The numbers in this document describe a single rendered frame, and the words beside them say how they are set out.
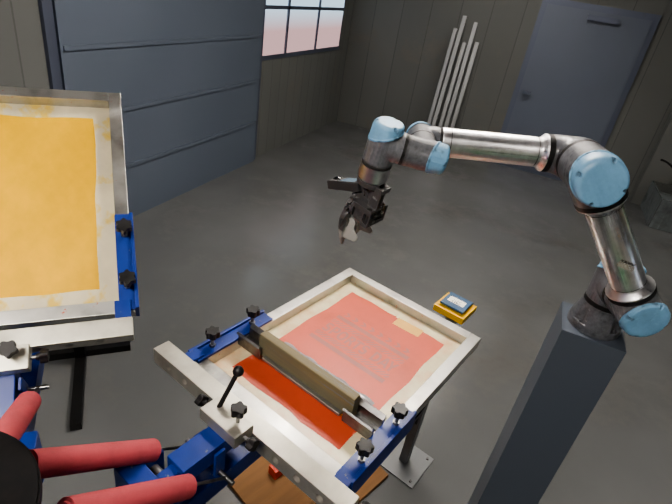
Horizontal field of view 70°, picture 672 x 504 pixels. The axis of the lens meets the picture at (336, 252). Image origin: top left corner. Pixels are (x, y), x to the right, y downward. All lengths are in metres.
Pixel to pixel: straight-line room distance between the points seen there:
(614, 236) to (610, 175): 0.17
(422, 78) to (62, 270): 6.54
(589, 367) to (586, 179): 0.67
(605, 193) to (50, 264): 1.42
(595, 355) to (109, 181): 1.57
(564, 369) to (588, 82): 5.89
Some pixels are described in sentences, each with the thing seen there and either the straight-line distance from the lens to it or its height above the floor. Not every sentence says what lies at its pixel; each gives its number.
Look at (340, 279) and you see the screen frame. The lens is 1.89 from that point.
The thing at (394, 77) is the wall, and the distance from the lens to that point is 7.66.
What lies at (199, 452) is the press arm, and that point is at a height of 1.04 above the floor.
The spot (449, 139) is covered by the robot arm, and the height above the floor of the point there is 1.69.
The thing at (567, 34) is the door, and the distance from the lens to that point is 7.24.
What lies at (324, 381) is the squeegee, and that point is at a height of 1.05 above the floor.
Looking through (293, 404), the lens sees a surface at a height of 0.96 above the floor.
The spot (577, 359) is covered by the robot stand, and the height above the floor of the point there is 1.12.
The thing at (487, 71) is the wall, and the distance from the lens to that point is 7.37.
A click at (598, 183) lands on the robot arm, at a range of 1.22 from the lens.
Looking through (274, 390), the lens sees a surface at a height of 0.96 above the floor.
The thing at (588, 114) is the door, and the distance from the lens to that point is 7.34.
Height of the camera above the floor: 2.01
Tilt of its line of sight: 29 degrees down
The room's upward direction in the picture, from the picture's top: 10 degrees clockwise
